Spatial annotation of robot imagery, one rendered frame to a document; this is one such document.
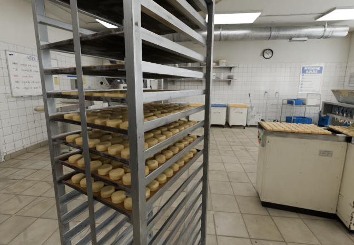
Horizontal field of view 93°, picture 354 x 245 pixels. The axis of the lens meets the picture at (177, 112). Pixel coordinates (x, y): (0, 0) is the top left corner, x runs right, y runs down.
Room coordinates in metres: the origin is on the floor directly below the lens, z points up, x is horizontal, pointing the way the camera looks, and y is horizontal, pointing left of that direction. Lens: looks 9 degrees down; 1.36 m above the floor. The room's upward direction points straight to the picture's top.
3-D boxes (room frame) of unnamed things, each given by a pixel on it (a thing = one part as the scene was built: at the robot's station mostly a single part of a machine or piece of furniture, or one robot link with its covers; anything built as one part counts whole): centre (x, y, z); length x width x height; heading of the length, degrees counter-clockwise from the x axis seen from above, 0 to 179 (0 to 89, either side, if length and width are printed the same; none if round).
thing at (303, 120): (5.10, -3.79, 0.29); 0.56 x 0.38 x 0.20; 92
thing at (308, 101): (5.11, -3.97, 0.90); 0.44 x 0.36 x 0.20; 2
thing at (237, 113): (5.42, -1.97, 0.38); 0.64 x 0.54 x 0.77; 171
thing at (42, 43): (0.91, 0.33, 1.50); 0.64 x 0.03 x 0.03; 151
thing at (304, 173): (1.75, -1.32, 0.45); 0.70 x 0.34 x 0.90; 74
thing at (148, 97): (0.72, -0.01, 1.32); 0.64 x 0.03 x 0.03; 151
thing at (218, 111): (5.49, -1.32, 0.38); 0.64 x 0.54 x 0.77; 173
